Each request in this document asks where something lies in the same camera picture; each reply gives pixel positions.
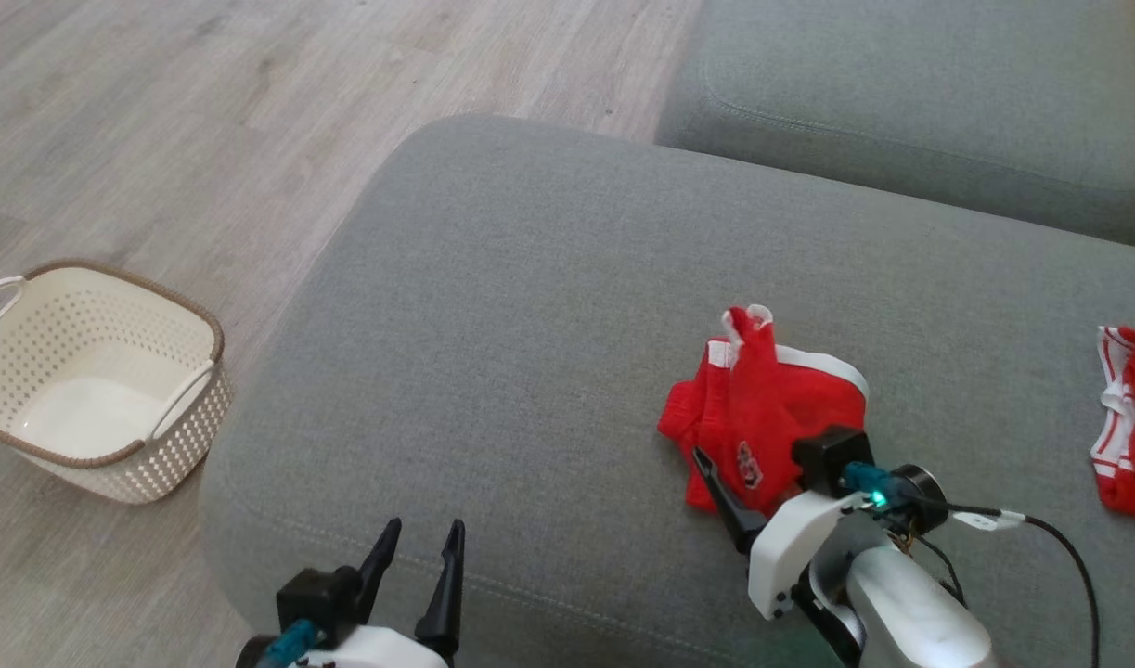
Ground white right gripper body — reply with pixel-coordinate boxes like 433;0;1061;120
747;489;867;622

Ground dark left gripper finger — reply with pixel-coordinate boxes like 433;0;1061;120
413;520;467;662
342;518;404;624

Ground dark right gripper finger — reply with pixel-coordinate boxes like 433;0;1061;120
691;447;770;556

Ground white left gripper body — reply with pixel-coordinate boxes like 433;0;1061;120
296;625;454;668

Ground red shorts white stripes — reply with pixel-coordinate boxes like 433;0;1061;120
657;303;871;519

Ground red Bulls jersey white trim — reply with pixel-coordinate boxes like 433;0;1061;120
1089;324;1135;523

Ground large grey sofa seat cushion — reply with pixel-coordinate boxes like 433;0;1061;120
198;112;1135;668

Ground cream perforated laundry basket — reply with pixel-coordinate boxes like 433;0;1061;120
0;259;233;506

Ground left arm cable teal plug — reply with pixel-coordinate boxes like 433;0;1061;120
254;619;324;668

